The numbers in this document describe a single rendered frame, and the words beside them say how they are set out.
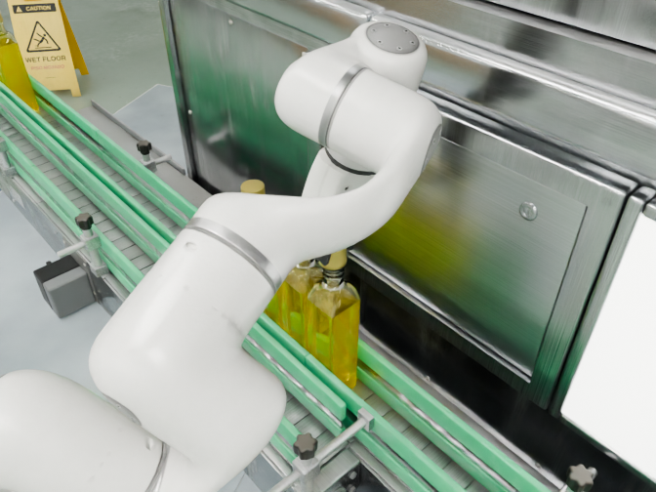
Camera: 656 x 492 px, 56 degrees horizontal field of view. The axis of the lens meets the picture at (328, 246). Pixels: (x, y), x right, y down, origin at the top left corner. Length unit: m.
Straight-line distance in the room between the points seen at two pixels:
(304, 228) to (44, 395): 0.22
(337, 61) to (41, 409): 0.34
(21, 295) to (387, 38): 1.06
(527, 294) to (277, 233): 0.41
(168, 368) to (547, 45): 0.47
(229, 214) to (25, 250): 1.15
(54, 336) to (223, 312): 0.92
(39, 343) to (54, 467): 0.85
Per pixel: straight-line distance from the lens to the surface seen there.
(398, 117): 0.49
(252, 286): 0.43
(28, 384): 0.49
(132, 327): 0.42
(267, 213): 0.44
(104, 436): 0.50
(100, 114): 1.78
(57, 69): 4.08
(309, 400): 0.91
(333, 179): 0.64
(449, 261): 0.83
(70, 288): 1.31
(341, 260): 0.77
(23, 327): 1.37
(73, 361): 1.26
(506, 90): 0.68
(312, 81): 0.51
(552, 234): 0.71
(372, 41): 0.57
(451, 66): 0.72
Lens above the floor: 1.65
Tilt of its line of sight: 39 degrees down
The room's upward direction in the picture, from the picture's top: straight up
